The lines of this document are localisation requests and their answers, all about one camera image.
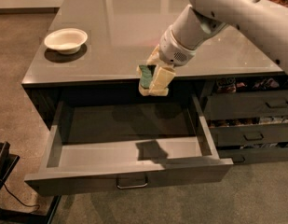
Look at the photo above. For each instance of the metal drawer handle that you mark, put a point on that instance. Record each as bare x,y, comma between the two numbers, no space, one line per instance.
132,182

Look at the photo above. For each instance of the green and yellow sponge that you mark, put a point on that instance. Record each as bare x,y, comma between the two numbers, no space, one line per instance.
146,73

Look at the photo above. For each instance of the dark middle right drawer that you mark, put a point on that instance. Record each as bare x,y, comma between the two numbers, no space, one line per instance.
250,134

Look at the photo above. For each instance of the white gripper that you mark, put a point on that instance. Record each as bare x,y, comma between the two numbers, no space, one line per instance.
172,51

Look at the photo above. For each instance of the white paper bowl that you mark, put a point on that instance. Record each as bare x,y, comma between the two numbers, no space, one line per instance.
66,41

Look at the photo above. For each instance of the open grey top drawer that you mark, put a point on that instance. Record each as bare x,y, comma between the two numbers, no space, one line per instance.
90,146

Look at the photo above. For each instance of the grey counter cabinet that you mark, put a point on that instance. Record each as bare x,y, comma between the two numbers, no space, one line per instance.
121,35

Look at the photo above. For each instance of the dark lower right drawer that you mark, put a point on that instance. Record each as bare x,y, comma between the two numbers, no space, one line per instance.
255,155

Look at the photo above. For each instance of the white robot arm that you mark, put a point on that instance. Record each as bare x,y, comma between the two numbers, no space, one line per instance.
263,22

